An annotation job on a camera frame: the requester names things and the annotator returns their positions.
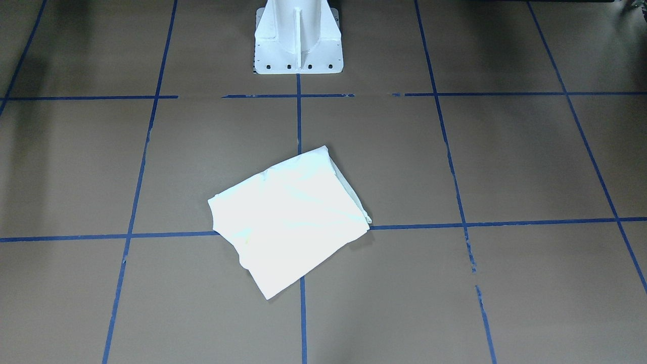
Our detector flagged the cream long-sleeve cat shirt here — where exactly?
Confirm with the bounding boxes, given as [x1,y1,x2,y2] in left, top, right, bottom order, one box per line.
[207,145,372,300]

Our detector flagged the white pedestal mounting base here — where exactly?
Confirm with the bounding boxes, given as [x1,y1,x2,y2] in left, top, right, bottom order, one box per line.
[253,1,344,75]

